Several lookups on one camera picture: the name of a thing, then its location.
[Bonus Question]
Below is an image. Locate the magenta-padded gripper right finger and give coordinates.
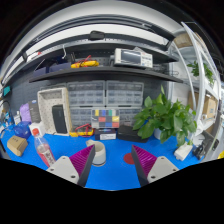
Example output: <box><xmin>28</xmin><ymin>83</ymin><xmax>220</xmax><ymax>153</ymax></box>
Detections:
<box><xmin>130</xmin><ymin>144</ymin><xmax>180</xmax><ymax>188</ymax></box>

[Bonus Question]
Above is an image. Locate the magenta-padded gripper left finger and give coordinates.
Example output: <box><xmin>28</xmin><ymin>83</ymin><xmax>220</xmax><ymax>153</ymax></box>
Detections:
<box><xmin>45</xmin><ymin>144</ymin><xmax>97</xmax><ymax>188</ymax></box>

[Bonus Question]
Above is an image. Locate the clear red-capped drink bottle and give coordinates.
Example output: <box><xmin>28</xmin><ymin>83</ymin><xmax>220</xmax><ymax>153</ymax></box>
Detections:
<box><xmin>32</xmin><ymin>128</ymin><xmax>57</xmax><ymax>168</ymax></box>

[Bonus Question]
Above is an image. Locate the white plastic block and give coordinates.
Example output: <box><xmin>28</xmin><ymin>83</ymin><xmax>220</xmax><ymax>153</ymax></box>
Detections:
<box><xmin>173</xmin><ymin>143</ymin><xmax>194</xmax><ymax>162</ymax></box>

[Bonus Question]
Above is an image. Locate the flat round red coaster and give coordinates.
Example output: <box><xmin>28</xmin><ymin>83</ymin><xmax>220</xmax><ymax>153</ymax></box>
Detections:
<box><xmin>123</xmin><ymin>152</ymin><xmax>136</xmax><ymax>165</ymax></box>

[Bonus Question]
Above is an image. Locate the beige ceramic cup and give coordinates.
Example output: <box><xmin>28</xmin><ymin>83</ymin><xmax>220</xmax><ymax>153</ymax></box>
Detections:
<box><xmin>85</xmin><ymin>139</ymin><xmax>107</xmax><ymax>167</ymax></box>

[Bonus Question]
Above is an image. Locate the small white box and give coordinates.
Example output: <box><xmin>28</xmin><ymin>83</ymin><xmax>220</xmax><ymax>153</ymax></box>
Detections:
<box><xmin>28</xmin><ymin>121</ymin><xmax>47</xmax><ymax>138</ymax></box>

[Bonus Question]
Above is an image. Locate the plain black box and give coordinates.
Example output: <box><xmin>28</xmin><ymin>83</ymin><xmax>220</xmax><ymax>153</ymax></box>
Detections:
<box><xmin>117</xmin><ymin>125</ymin><xmax>149</xmax><ymax>144</ymax></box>

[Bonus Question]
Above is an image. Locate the black flat device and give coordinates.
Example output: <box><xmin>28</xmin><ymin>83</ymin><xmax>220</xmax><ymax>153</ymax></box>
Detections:
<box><xmin>51</xmin><ymin>104</ymin><xmax>69</xmax><ymax>135</ymax></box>

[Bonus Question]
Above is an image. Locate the green potted plant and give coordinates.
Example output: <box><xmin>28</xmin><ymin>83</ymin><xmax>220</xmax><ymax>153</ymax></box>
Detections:
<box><xmin>132</xmin><ymin>84</ymin><xmax>198</xmax><ymax>148</ymax></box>

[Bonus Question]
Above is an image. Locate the black box with white label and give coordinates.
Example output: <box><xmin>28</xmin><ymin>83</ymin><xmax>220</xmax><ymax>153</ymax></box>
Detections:
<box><xmin>94</xmin><ymin>128</ymin><xmax>118</xmax><ymax>141</ymax></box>

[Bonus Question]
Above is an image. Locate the grey small-parts drawer cabinet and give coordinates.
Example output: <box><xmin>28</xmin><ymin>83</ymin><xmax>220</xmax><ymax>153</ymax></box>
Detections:
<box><xmin>105</xmin><ymin>80</ymin><xmax>145</xmax><ymax>108</ymax></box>
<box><xmin>69</xmin><ymin>106</ymin><xmax>93</xmax><ymax>129</ymax></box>
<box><xmin>118</xmin><ymin>106</ymin><xmax>143</xmax><ymax>127</ymax></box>
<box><xmin>66</xmin><ymin>80</ymin><xmax>106</xmax><ymax>108</ymax></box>

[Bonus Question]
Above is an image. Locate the blue translucent container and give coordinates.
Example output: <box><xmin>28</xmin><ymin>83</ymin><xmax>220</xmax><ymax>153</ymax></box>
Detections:
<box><xmin>13</xmin><ymin>121</ymin><xmax>33</xmax><ymax>140</ymax></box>

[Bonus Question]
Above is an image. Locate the white perforated tray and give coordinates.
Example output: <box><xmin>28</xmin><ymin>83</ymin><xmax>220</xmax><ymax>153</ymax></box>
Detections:
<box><xmin>36</xmin><ymin>87</ymin><xmax>72</xmax><ymax>137</ymax></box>

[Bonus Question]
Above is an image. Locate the dark grey carton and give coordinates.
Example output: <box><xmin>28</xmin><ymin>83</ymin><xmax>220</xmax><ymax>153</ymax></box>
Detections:
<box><xmin>28</xmin><ymin>99</ymin><xmax>42</xmax><ymax>124</ymax></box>

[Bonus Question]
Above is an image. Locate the clear box of coloured parts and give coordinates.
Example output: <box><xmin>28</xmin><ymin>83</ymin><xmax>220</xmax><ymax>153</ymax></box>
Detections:
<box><xmin>90</xmin><ymin>108</ymin><xmax>120</xmax><ymax>130</ymax></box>

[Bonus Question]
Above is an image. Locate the purple bag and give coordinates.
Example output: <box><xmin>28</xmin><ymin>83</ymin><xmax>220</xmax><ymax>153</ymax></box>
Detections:
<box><xmin>19</xmin><ymin>102</ymin><xmax>33</xmax><ymax>124</ymax></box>

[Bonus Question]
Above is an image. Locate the white shelf unit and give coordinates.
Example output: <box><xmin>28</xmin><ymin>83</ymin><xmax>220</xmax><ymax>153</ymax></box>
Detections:
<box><xmin>168</xmin><ymin>21</ymin><xmax>223</xmax><ymax>134</ymax></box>

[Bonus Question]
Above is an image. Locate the black workbench shelf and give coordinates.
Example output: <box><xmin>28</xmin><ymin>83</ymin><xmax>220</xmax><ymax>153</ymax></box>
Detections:
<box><xmin>28</xmin><ymin>64</ymin><xmax>184</xmax><ymax>84</ymax></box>

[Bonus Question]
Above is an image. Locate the white bench oscilloscope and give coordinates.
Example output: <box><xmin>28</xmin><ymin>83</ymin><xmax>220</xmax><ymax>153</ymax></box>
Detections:
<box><xmin>113</xmin><ymin>47</ymin><xmax>154</xmax><ymax>69</ymax></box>

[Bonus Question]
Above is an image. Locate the black lamp head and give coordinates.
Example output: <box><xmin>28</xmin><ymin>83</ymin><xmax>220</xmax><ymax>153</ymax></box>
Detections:
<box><xmin>88</xmin><ymin>30</ymin><xmax>106</xmax><ymax>42</ymax></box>

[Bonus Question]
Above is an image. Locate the black clamp mount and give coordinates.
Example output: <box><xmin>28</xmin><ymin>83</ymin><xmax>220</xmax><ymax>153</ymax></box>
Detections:
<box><xmin>192</xmin><ymin>139</ymin><xmax>219</xmax><ymax>161</ymax></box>

